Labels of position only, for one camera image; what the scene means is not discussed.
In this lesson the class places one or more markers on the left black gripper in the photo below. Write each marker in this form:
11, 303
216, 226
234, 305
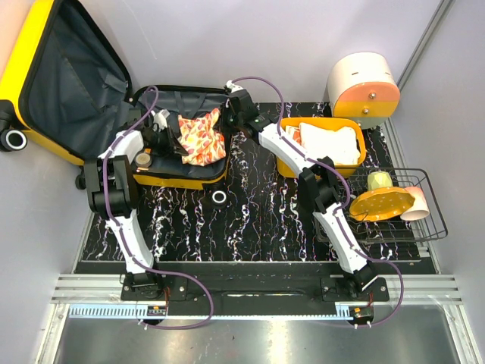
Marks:
173, 144

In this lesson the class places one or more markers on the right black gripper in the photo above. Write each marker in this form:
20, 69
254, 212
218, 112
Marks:
228, 109

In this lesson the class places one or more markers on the floral orange pouch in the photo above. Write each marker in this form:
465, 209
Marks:
203, 144

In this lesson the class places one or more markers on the orange strap wristwatch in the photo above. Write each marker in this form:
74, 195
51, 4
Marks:
143, 159

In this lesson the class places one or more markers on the white garment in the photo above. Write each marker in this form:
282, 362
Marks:
340, 146

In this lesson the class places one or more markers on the yellow plastic basket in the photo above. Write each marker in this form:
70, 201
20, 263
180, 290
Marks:
333, 124

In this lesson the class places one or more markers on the yellow Pikachu suitcase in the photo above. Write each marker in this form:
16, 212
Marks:
66, 89

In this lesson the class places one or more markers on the white pink drawer cabinet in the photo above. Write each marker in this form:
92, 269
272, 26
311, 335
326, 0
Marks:
361, 88

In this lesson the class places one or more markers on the orange printed cloth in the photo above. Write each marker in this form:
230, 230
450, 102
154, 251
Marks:
295, 133

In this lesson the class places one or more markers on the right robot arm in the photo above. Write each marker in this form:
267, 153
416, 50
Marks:
317, 188

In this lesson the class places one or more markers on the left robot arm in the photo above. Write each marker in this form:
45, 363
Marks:
147, 148

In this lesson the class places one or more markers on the black marble pattern mat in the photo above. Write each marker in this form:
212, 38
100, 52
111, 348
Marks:
262, 221

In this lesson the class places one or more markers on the pale green cup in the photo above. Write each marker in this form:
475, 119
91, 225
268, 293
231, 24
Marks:
379, 179

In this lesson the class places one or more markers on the yellow ceramic dish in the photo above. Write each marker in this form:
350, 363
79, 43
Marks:
381, 204

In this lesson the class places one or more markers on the pink white cup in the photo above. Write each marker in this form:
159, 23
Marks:
419, 209

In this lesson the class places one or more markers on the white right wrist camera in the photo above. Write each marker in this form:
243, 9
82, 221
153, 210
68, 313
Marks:
235, 88

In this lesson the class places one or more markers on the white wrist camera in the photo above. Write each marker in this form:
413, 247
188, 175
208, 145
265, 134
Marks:
235, 88
160, 119

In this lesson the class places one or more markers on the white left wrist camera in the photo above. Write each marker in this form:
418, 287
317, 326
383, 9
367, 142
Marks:
160, 119

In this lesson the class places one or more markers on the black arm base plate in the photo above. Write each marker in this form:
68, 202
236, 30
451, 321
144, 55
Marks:
321, 281

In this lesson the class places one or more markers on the black wire rack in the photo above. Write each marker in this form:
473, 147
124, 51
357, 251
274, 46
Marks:
428, 223

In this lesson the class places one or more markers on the aluminium frame rail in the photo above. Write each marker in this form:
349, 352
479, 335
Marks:
99, 297

